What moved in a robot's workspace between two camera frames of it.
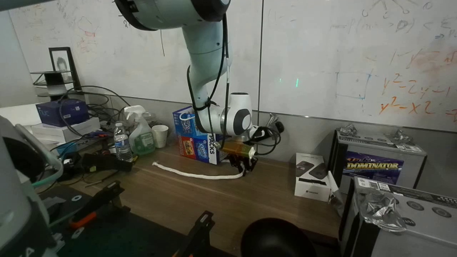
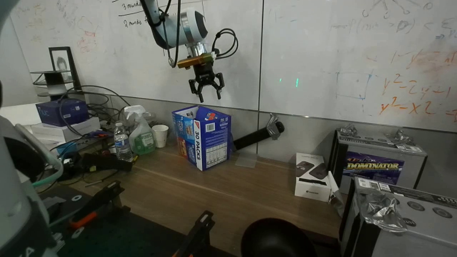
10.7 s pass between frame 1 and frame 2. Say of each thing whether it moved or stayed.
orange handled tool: stayed
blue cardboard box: stayed
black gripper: moved
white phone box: stayed
